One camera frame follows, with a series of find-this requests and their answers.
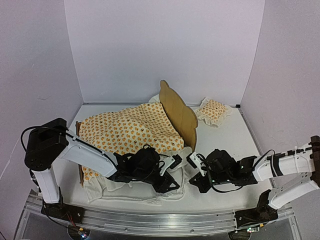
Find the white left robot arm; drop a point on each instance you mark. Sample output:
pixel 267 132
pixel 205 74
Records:
pixel 53 140

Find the small duck print pillow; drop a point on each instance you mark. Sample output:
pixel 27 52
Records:
pixel 212 112

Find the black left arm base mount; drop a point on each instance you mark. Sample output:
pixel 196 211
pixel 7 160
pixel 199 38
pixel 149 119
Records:
pixel 63 211

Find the duck print mattress cushion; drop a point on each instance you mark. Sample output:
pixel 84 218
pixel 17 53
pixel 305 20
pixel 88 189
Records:
pixel 125 132

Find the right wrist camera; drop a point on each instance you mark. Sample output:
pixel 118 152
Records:
pixel 197 162

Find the aluminium front rail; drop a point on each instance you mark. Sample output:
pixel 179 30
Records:
pixel 194 215

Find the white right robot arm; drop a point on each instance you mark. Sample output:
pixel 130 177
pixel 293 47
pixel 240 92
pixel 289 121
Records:
pixel 304 162

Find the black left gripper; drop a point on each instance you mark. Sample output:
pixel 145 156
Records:
pixel 168 180

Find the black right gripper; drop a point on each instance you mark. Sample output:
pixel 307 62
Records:
pixel 200 183

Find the wooden pet bed frame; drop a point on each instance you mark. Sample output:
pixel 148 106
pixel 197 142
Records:
pixel 181 116

